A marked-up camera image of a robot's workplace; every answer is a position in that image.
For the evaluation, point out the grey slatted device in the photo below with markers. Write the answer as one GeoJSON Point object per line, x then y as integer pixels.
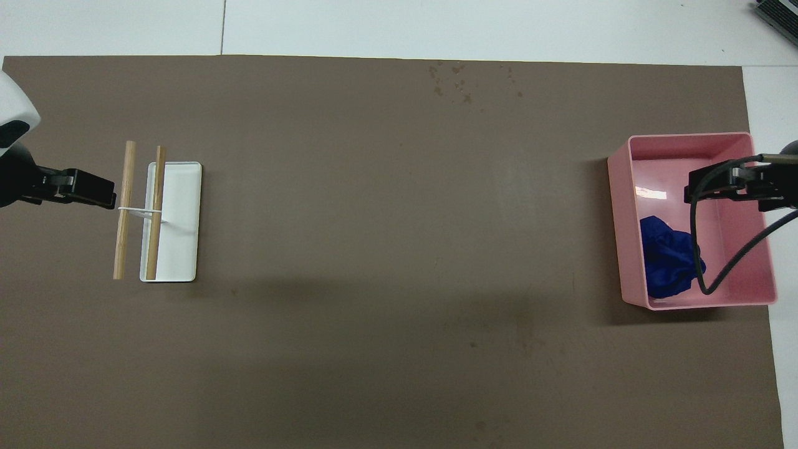
{"type": "Point", "coordinates": [782, 14]}

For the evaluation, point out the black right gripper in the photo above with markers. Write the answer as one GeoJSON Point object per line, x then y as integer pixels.
{"type": "Point", "coordinates": [779, 187]}

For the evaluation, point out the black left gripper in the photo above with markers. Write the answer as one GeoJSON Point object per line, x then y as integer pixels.
{"type": "Point", "coordinates": [25, 181]}

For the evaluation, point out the brown table mat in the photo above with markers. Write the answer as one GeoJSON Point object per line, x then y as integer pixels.
{"type": "Point", "coordinates": [399, 280]}

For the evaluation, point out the white towel rack wooden rods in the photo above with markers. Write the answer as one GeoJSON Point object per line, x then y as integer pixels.
{"type": "Point", "coordinates": [181, 218]}

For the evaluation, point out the blue towel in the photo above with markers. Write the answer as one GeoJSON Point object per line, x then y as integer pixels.
{"type": "Point", "coordinates": [667, 262]}

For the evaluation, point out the pink plastic bin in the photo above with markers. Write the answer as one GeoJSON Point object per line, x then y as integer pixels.
{"type": "Point", "coordinates": [748, 287]}

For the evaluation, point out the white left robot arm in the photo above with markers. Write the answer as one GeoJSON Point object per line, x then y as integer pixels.
{"type": "Point", "coordinates": [12, 106]}

